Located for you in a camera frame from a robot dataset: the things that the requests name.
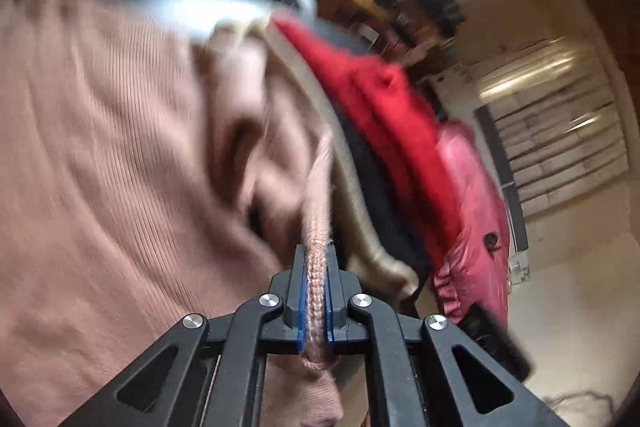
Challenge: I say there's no beige garment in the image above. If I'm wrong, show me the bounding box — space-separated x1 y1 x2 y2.
210 14 422 304

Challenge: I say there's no black garment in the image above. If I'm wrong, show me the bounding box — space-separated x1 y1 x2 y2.
320 96 437 304

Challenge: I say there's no pink knit sweater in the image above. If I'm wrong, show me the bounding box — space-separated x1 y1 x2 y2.
0 0 347 427

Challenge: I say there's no red garment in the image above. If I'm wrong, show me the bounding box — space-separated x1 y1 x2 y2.
272 14 467 269

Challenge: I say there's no pink shiny jacket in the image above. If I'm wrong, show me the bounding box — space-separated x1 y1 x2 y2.
429 119 517 324

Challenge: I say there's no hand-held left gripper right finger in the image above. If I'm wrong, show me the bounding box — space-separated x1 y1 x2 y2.
326 245 571 427

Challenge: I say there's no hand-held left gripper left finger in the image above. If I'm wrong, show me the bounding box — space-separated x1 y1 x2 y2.
60 245 308 427

